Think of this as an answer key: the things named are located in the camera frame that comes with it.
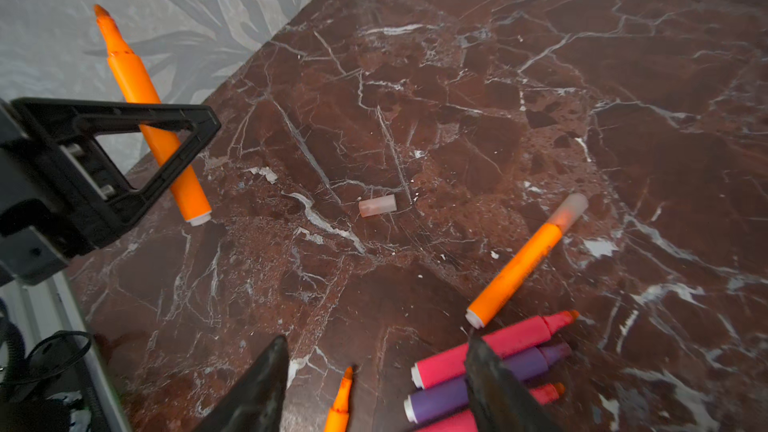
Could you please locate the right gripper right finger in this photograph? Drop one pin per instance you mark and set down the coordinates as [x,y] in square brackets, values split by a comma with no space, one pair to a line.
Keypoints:
[498,401]

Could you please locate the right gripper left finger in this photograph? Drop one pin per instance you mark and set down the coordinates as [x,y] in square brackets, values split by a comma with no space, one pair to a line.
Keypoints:
[255,401]

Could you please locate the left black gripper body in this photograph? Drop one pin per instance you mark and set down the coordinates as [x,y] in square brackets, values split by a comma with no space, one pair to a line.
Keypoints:
[46,201]

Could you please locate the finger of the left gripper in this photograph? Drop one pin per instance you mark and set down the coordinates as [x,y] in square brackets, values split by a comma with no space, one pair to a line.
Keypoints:
[119,146]

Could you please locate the translucent pen cap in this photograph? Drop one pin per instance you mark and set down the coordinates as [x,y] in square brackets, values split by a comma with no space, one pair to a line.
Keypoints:
[377,206]
[568,213]

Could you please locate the pink marker lower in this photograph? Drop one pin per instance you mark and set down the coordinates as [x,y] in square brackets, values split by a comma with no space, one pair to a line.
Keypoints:
[464,421]

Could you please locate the pink marker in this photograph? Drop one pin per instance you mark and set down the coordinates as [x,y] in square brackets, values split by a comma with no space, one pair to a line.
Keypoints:
[464,421]
[505,342]

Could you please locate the purple marker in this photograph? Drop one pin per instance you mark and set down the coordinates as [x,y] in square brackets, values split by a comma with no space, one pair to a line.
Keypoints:
[433,403]

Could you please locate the pink marker upper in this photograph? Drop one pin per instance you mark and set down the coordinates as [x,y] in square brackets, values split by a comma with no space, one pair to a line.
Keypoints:
[505,342]

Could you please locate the orange marker lower diagonal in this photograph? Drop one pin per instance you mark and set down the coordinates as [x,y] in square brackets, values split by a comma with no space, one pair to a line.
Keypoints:
[339,413]

